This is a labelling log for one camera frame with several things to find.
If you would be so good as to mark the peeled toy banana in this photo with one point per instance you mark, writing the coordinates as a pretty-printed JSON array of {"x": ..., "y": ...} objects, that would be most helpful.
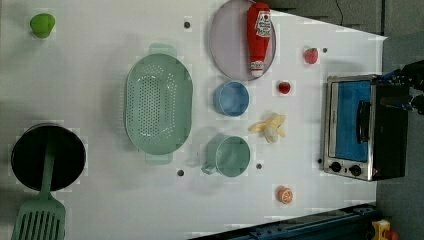
[{"x": 271, "y": 127}]

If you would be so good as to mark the yellow orange toy object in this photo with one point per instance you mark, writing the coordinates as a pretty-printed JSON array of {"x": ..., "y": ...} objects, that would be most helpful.
[{"x": 383, "y": 231}]

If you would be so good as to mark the red ketchup bottle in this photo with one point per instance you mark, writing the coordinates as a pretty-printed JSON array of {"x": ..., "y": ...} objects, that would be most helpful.
[{"x": 258, "y": 35}]

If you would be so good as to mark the black toaster oven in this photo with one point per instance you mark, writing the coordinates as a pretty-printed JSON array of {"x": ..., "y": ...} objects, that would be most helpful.
[{"x": 364, "y": 138}]

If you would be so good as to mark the orange slice toy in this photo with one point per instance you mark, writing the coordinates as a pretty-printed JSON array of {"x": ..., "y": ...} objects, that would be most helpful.
[{"x": 285, "y": 195}]

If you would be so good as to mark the large red strawberry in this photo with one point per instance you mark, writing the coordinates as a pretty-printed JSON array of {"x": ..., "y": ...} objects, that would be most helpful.
[{"x": 311, "y": 55}]

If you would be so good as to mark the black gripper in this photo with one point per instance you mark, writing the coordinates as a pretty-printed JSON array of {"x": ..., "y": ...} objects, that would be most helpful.
[{"x": 410, "y": 76}]

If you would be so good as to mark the green mug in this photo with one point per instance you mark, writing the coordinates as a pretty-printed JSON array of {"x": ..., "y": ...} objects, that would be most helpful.
[{"x": 226, "y": 155}]

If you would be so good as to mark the purple round plate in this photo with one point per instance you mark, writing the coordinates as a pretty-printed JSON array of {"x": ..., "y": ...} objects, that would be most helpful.
[{"x": 229, "y": 44}]

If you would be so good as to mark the small red strawberry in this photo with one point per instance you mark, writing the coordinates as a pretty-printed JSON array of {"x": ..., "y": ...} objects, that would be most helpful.
[{"x": 284, "y": 87}]

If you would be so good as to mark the green oval colander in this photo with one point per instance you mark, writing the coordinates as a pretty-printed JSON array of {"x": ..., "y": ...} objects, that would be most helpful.
[{"x": 158, "y": 104}]

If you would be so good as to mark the green slotted spatula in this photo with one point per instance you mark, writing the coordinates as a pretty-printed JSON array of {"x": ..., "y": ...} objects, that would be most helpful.
[{"x": 42, "y": 218}]

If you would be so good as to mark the blue metal frame rail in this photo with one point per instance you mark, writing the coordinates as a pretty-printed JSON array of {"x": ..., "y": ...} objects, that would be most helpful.
[{"x": 350, "y": 223}]

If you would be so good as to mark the green toy pepper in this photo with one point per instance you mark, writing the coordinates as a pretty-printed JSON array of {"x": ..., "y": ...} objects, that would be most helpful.
[{"x": 42, "y": 25}]

